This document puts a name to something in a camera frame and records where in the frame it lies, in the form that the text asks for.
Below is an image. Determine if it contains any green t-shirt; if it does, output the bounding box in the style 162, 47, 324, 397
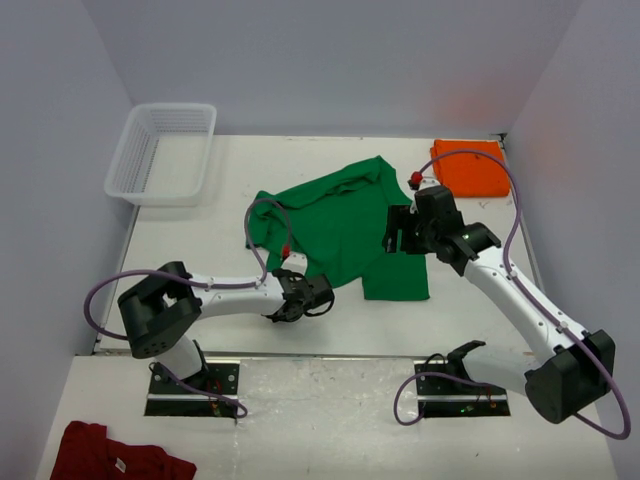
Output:
249, 156, 430, 301

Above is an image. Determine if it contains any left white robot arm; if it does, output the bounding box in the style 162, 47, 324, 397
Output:
117, 261, 335, 393

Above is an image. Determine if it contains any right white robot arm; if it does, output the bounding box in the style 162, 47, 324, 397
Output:
382, 186, 615, 424

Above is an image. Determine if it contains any folded orange t-shirt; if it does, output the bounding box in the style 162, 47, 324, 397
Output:
430, 139, 510, 198

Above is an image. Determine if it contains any white plastic basket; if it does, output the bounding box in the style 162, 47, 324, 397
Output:
104, 103, 217, 208

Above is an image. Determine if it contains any dark red t-shirt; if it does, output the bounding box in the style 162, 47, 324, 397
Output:
50, 421, 197, 479

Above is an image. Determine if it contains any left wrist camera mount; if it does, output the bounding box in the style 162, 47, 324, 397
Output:
281, 245, 308, 274

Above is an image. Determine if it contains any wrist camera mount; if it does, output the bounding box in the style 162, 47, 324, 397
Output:
408, 171, 439, 192
281, 245, 308, 274

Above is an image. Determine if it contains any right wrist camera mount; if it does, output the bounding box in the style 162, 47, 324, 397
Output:
408, 171, 439, 192

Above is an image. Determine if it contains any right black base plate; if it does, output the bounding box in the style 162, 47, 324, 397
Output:
415, 375, 511, 419

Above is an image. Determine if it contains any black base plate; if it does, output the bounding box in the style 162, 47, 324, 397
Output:
144, 361, 242, 418
415, 375, 511, 419

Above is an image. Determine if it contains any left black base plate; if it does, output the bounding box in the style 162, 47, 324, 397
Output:
144, 361, 242, 418

